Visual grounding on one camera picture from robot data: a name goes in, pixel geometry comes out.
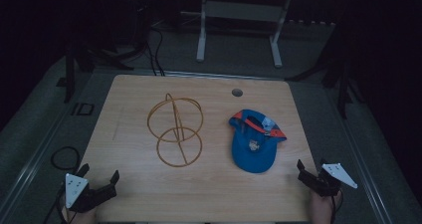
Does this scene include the person's right hand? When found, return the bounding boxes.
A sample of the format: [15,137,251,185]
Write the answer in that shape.
[310,190,343,224]

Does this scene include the person's left hand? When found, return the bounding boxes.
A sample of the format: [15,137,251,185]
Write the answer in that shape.
[61,203,98,224]

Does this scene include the black metal stand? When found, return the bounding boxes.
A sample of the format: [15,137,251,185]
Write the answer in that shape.
[63,4,153,105]
[286,21,367,120]

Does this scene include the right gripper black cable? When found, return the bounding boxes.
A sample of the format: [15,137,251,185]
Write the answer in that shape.
[328,189,344,224]

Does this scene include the black hanging cables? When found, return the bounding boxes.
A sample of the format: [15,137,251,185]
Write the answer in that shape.
[144,27,167,78]

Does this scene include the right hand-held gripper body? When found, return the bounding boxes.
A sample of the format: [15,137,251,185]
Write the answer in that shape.
[297,162,359,198]

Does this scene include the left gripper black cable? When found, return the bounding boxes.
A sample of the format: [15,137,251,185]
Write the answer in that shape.
[42,182,69,224]

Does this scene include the black looped floor cable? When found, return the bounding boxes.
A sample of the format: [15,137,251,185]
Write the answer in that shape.
[50,145,82,172]

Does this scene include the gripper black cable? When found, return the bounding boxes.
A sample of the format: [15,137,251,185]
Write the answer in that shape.
[328,189,344,224]
[42,182,69,224]

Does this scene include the gold wire hat stand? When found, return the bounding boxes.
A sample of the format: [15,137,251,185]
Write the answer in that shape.
[146,93,204,168]

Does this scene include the blue baseball cap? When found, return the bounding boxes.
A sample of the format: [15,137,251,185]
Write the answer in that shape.
[228,109,288,174]

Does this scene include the black rectangular floor plate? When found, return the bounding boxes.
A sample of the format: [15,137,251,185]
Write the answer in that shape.
[71,102,96,116]

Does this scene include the white metal desk frame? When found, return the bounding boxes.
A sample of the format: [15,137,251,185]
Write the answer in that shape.
[195,0,295,69]

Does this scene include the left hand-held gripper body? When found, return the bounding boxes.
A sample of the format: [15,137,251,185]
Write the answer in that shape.
[64,173,118,214]

